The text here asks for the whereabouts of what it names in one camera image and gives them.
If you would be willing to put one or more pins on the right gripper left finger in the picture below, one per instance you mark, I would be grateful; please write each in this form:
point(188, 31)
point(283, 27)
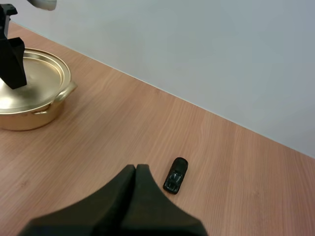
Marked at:
point(98, 206)

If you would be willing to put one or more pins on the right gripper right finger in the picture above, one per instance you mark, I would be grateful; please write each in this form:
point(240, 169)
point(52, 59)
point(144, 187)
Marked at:
point(152, 214)

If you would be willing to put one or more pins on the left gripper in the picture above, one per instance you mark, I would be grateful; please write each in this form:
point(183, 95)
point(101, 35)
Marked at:
point(4, 22)

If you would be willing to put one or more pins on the small grey toy car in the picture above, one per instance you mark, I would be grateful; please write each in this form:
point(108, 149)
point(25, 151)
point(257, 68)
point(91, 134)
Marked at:
point(176, 176)

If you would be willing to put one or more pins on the gold lid with black knob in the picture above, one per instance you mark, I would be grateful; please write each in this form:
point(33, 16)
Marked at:
point(44, 76)

